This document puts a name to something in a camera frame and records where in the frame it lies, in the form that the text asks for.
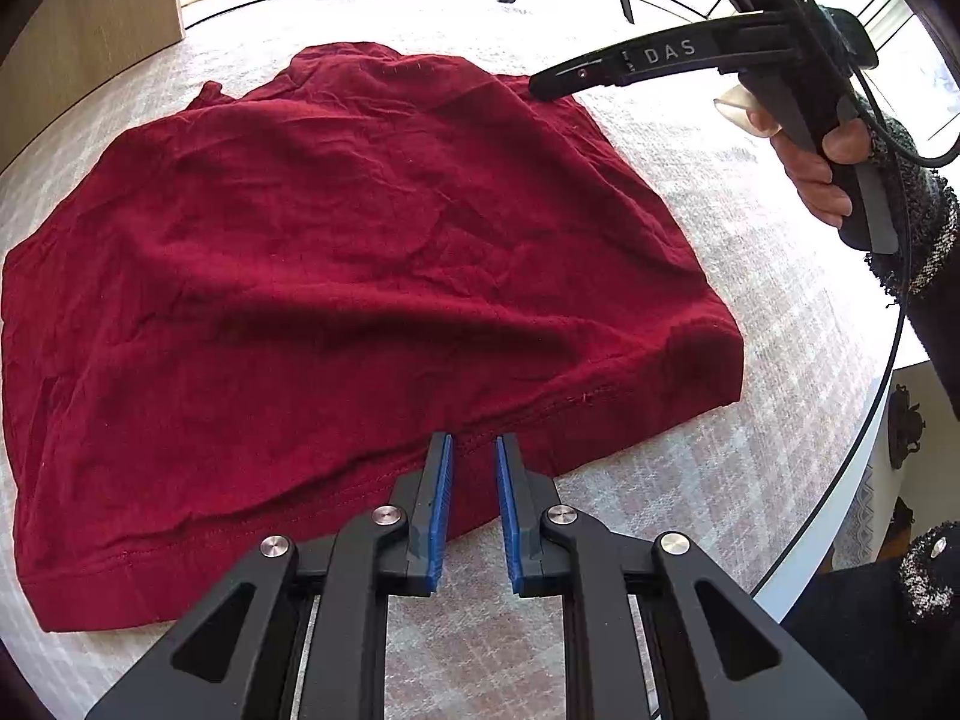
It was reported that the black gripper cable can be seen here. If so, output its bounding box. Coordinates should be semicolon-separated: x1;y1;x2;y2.
753;0;960;598

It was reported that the large wooden board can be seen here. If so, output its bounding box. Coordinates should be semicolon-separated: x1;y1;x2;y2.
2;0;184;164

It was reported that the dark red shirt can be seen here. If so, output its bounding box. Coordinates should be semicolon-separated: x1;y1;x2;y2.
2;43;743;632

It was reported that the person's right hand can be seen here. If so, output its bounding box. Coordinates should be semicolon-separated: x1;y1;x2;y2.
715;85;872;229

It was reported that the black sleeved right forearm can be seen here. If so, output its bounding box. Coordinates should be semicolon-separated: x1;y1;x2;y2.
862;115;960;413

